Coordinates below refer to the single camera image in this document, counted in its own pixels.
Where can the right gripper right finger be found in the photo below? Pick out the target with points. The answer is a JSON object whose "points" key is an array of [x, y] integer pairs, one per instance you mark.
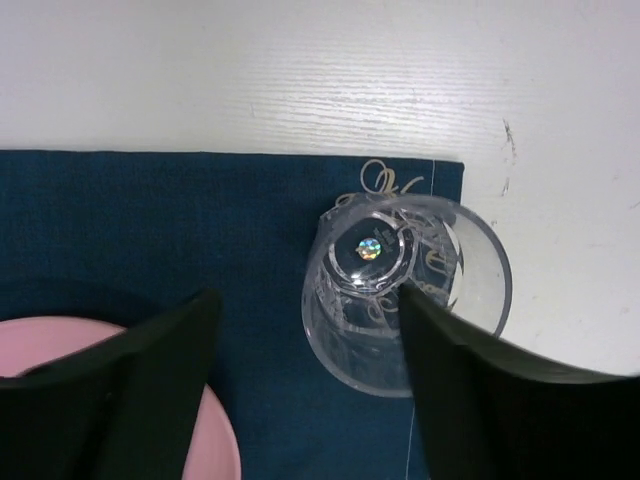
{"points": [[488, 409]]}

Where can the clear drinking glass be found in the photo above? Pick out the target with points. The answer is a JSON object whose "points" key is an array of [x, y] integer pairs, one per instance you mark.
{"points": [[367, 247]]}

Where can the navy blue placemat cloth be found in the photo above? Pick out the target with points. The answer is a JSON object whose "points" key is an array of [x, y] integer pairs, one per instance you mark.
{"points": [[122, 236]]}

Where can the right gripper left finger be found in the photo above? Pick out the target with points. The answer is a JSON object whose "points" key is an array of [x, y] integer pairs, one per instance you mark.
{"points": [[124, 408]]}

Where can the pink plastic plate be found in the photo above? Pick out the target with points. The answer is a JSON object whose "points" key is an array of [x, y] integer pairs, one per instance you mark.
{"points": [[31, 341]]}

